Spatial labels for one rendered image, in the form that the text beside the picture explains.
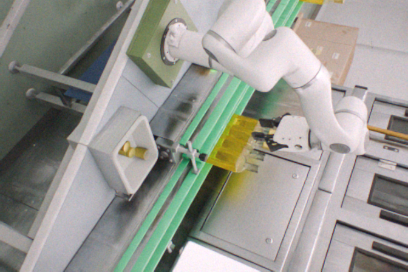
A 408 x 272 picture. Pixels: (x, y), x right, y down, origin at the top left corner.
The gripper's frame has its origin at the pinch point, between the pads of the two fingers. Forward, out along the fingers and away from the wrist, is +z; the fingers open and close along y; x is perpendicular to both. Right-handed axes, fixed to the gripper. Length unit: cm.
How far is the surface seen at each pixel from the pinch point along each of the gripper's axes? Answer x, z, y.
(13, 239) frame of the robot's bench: 2, 58, -53
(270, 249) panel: -43.4, 3.3, -14.8
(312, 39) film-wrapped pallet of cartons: -235, 143, 379
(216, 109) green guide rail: -9.5, 27.2, 15.7
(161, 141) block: -5.2, 36.8, -5.4
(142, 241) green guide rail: -19, 32, -35
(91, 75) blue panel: 5, 82, 15
